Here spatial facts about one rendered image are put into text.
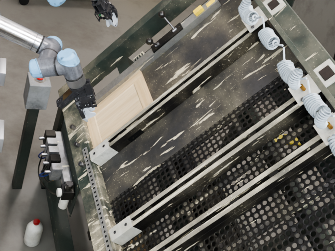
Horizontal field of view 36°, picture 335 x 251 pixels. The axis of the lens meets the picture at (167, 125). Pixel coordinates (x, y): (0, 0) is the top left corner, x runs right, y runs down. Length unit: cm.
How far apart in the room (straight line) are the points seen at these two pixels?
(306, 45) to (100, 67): 131
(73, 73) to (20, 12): 334
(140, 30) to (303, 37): 107
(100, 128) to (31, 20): 264
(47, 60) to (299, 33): 101
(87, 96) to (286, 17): 89
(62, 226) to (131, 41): 119
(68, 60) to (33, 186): 181
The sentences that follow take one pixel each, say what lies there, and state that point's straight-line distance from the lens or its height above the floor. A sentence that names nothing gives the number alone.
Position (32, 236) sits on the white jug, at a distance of 328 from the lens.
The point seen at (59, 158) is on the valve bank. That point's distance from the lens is 281.
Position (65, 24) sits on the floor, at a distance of 531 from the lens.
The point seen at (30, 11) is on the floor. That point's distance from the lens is 537.
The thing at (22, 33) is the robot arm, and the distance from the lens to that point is 213.
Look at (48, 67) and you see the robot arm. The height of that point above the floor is 157.
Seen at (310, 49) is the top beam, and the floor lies 191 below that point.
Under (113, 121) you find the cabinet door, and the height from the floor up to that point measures 102.
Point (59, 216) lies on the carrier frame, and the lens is 331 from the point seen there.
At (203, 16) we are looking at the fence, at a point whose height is 160.
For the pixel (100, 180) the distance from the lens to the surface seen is 258.
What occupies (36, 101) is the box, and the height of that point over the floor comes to 82.
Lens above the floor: 277
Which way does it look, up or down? 38 degrees down
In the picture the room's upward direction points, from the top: 24 degrees clockwise
